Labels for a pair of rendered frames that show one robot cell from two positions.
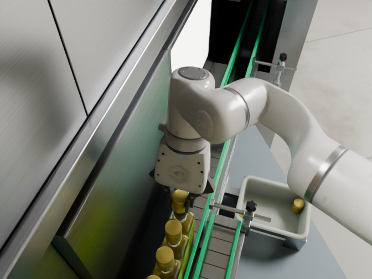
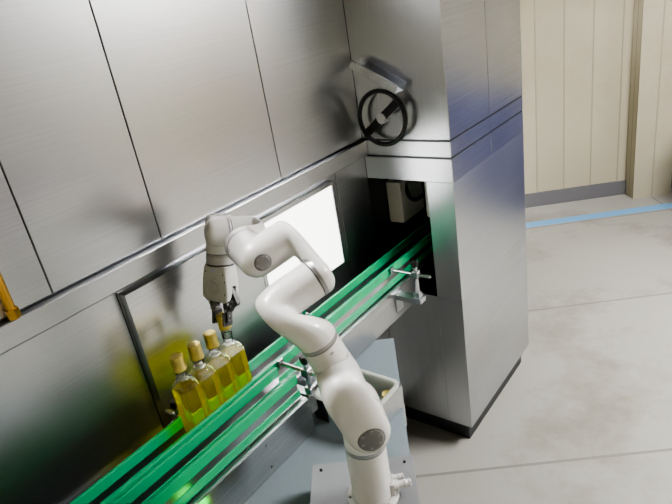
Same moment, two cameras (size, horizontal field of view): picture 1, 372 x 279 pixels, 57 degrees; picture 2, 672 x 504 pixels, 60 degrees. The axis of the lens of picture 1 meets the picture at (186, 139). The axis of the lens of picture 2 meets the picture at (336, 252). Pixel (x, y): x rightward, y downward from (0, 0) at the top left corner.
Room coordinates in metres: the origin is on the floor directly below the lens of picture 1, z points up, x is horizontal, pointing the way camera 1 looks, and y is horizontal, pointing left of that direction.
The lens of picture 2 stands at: (-0.82, -0.85, 1.94)
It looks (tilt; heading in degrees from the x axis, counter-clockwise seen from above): 24 degrees down; 23
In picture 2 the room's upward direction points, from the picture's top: 10 degrees counter-clockwise
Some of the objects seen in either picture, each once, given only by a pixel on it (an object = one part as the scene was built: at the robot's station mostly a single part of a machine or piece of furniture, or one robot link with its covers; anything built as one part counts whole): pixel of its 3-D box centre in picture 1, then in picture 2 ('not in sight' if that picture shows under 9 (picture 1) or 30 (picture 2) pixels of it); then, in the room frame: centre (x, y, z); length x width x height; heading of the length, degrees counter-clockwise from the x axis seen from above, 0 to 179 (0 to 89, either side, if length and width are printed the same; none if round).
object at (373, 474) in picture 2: not in sight; (375, 469); (0.13, -0.45, 0.91); 0.16 x 0.13 x 0.15; 118
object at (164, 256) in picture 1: (165, 258); (195, 350); (0.23, 0.04, 1.14); 0.04 x 0.04 x 0.04
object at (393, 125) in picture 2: not in sight; (384, 117); (1.24, -0.25, 1.49); 0.21 x 0.05 x 0.21; 73
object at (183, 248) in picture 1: (175, 257); (224, 385); (0.29, 0.03, 0.99); 0.06 x 0.06 x 0.21; 72
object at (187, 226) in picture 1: (180, 234); (237, 373); (0.34, 0.01, 0.99); 0.06 x 0.06 x 0.21; 72
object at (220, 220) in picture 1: (229, 226); (301, 397); (0.43, -0.13, 0.85); 0.09 x 0.04 x 0.07; 73
